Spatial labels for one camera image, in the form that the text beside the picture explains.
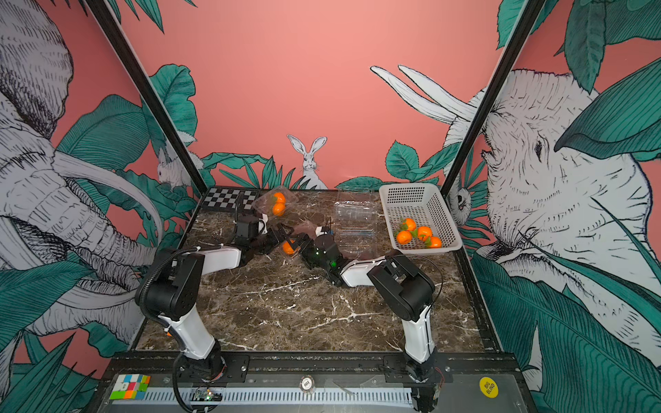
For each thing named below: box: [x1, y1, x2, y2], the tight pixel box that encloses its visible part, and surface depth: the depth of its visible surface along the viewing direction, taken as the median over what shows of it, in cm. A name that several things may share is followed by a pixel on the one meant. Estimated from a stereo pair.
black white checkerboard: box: [200, 187, 260, 211], surface depth 116 cm
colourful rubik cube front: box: [109, 373, 152, 401], surface depth 69 cm
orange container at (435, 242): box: [430, 235, 442, 249], surface depth 99 cm
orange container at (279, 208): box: [272, 202, 286, 216], surface depth 110 cm
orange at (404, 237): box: [396, 230, 413, 246], surface depth 100 cm
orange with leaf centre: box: [417, 225, 433, 242], surface depth 103 cm
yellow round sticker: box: [478, 376, 500, 399], surface depth 73 cm
